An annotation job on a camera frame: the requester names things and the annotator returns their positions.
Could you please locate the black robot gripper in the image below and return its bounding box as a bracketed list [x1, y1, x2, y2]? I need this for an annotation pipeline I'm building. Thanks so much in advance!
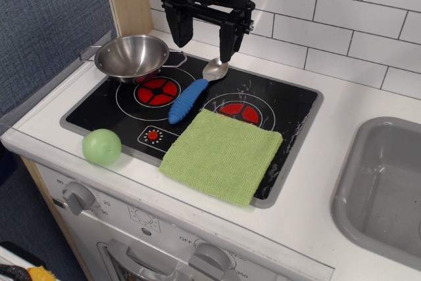
[162, 0, 255, 62]

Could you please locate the green cloth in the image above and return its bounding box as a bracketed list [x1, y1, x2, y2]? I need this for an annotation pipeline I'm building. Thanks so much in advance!
[159, 109, 283, 207]

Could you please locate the black toy stovetop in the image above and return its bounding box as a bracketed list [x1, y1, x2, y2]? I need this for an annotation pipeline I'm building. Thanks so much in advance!
[61, 53, 323, 208]

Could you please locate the green ball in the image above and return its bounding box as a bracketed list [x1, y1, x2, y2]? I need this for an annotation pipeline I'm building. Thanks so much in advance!
[82, 129, 122, 166]

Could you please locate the grey left oven knob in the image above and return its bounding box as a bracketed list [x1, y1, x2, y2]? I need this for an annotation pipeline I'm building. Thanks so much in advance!
[62, 182, 95, 216]

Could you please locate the grey oven knob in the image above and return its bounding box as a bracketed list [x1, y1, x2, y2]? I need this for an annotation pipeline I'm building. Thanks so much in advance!
[62, 182, 95, 216]
[188, 243, 231, 280]

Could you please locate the grey right oven knob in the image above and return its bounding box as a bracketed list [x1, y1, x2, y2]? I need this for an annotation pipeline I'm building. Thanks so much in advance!
[188, 243, 231, 280]

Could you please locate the grey sink basin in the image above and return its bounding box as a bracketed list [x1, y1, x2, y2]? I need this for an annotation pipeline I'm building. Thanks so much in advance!
[332, 117, 420, 270]

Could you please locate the yellow black object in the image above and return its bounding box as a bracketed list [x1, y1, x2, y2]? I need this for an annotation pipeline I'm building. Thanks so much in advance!
[1, 264, 57, 281]

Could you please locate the blue handled metal spoon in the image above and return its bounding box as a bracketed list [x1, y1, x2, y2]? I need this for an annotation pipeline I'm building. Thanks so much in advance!
[168, 58, 229, 124]

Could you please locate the steel bowl with handles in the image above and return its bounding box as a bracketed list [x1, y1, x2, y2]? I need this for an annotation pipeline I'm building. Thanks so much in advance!
[79, 35, 187, 84]

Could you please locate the grey oven door handle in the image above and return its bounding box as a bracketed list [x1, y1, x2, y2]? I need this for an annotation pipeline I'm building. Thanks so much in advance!
[107, 240, 183, 280]

